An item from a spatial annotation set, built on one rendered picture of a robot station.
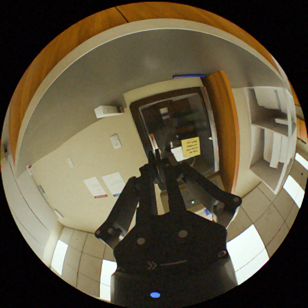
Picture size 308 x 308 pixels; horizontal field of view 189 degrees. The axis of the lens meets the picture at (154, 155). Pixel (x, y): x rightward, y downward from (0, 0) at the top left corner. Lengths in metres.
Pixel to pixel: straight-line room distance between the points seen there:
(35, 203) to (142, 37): 2.95
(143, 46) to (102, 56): 0.06
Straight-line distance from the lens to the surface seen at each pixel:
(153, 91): 0.41
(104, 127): 0.91
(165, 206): 0.51
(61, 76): 0.19
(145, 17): 0.27
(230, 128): 0.47
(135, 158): 0.91
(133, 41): 0.18
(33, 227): 2.93
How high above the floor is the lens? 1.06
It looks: 21 degrees up
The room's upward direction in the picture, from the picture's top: 161 degrees clockwise
